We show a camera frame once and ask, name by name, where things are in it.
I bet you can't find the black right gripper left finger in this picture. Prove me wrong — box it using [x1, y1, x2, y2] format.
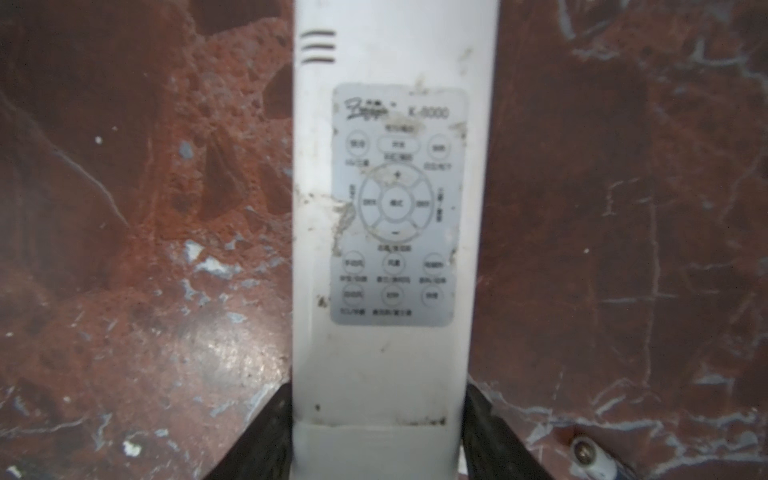
[204, 382, 293, 480]

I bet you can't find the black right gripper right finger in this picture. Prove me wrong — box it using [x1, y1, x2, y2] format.
[461, 384, 553, 480]

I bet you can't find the white remote being unloaded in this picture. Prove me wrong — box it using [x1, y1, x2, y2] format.
[291, 1, 500, 479]

